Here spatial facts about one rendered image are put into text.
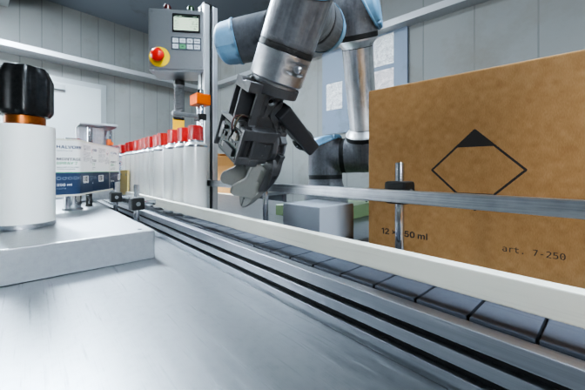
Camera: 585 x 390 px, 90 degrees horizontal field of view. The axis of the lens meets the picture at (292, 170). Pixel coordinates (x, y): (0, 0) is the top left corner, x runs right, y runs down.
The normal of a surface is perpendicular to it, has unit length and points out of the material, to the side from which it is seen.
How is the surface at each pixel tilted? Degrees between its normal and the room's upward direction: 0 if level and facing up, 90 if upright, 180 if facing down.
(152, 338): 0
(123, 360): 0
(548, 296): 90
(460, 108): 90
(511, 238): 90
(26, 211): 90
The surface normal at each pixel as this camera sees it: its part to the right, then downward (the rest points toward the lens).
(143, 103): 0.74, 0.00
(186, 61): 0.12, 0.00
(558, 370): -0.74, 0.00
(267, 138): 0.58, 0.50
